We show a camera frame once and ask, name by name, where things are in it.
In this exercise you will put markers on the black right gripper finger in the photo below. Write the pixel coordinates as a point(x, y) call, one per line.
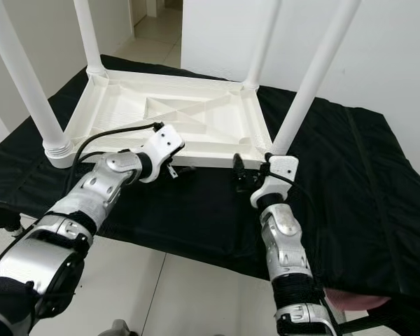
point(267, 160)
point(238, 168)

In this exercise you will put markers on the white plastic table top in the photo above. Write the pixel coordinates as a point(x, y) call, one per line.
point(182, 112)

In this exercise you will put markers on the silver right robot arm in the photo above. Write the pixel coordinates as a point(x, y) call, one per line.
point(290, 259)

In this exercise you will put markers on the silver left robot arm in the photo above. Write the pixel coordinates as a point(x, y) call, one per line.
point(56, 245)

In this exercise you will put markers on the black cloth table cover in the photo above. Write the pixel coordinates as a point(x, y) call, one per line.
point(364, 210)

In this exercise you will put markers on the pink cushion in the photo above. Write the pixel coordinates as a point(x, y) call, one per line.
point(357, 299)

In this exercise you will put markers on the grey left robot foot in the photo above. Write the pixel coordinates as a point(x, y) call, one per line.
point(120, 328)

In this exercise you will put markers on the black metal table leg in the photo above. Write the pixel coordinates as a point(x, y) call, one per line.
point(15, 234)
point(366, 323)

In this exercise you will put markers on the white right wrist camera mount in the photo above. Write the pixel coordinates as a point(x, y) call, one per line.
point(281, 170)

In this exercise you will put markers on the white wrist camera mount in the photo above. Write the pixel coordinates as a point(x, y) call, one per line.
point(164, 147)
point(281, 170)

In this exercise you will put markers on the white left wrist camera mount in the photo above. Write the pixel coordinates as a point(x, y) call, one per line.
point(164, 147)

